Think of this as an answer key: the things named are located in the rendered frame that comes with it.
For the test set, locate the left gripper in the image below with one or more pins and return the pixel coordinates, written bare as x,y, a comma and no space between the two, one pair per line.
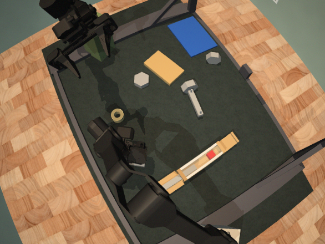
126,133

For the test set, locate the cream roll of tape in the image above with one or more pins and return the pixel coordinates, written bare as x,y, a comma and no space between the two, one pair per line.
119,119

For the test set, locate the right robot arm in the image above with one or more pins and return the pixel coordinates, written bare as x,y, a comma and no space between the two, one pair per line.
70,13

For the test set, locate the blue flat rectangular slab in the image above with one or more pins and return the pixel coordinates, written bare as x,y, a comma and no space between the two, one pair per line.
192,36

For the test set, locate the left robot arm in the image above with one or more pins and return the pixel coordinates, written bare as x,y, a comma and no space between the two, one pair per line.
151,206

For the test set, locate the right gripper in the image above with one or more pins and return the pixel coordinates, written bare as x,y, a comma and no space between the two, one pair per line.
103,29

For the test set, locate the grey square stick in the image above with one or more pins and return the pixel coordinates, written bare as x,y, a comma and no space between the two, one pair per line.
172,182

